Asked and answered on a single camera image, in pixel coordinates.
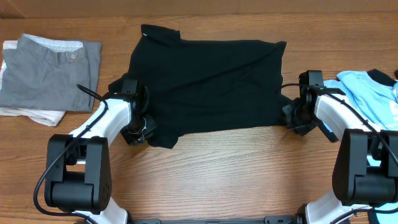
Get black polo shirt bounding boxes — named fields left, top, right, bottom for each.
left=125, top=24, right=290, bottom=148

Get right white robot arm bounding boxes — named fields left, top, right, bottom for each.
left=265, top=69, right=397, bottom=223

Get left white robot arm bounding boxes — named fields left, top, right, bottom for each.
left=33, top=79, right=157, bottom=223

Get light blue t-shirt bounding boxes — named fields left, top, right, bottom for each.
left=318, top=68, right=398, bottom=224

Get folded white garment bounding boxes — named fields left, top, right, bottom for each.
left=1, top=40, right=66, bottom=126

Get folded grey shorts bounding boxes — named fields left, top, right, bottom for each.
left=1, top=34, right=102, bottom=112

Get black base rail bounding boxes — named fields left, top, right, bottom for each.
left=122, top=214, right=307, bottom=224

